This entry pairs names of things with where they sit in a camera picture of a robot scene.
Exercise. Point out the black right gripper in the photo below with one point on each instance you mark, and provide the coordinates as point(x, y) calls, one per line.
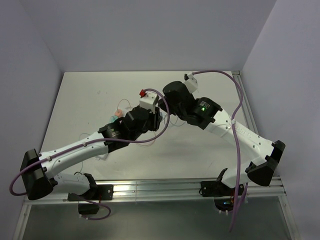
point(171, 111)

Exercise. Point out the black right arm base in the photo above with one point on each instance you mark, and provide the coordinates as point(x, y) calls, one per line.
point(225, 202)

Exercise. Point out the aluminium side rail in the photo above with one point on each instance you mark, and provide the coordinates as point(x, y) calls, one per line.
point(246, 108)

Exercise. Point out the aluminium front rail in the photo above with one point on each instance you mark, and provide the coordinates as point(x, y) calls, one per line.
point(153, 190)

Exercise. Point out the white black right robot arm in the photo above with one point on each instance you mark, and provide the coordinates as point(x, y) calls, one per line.
point(264, 155)

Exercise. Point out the white multicolour power strip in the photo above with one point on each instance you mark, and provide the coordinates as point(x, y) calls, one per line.
point(102, 157)

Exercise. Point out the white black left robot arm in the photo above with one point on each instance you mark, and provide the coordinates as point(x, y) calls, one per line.
point(43, 172)

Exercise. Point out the teal charger plug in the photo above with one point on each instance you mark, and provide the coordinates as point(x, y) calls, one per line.
point(113, 119)

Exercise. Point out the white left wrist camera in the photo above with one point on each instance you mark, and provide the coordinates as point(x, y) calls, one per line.
point(148, 100)

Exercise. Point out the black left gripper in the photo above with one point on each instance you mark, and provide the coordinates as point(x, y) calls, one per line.
point(156, 118)

